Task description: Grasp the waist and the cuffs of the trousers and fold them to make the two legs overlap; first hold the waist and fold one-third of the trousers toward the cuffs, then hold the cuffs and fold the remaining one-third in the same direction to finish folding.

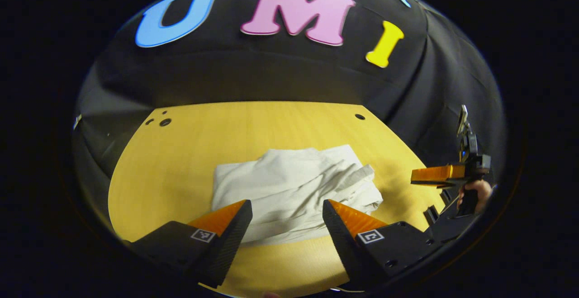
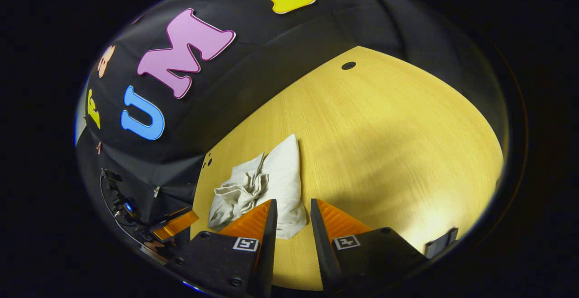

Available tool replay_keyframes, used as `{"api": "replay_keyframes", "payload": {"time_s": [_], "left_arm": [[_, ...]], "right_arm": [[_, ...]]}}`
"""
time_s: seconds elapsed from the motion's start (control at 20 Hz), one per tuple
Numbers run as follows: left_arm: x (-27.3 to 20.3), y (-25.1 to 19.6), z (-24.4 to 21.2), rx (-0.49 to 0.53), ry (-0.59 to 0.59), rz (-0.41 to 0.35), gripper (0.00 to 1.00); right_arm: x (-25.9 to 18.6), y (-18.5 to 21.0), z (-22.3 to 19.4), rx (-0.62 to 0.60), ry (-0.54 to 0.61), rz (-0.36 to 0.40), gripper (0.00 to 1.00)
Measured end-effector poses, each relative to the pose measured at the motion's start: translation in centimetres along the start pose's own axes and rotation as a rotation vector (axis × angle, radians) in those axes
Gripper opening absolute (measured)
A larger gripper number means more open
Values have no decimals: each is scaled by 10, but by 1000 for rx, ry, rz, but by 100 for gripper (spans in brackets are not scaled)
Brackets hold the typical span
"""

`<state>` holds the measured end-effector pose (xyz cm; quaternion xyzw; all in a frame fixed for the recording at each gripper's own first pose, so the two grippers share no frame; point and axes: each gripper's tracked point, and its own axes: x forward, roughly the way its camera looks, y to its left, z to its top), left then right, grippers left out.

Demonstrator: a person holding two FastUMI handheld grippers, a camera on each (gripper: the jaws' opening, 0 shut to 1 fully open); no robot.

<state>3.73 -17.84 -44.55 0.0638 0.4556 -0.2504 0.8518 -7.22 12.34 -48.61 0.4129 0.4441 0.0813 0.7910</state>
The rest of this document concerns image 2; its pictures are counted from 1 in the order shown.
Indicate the white jeans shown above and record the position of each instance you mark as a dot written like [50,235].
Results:
[280,176]

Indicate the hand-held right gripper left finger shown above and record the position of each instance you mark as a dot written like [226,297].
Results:
[268,243]

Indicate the black backdrop cloth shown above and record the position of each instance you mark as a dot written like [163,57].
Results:
[253,76]

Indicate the small metal clip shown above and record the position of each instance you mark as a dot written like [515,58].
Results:
[156,191]

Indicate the black table edge bracket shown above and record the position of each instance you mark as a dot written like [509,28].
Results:
[441,243]

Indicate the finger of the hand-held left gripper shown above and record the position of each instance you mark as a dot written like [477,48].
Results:
[176,224]

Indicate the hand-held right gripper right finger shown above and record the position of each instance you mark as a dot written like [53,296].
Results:
[323,253]

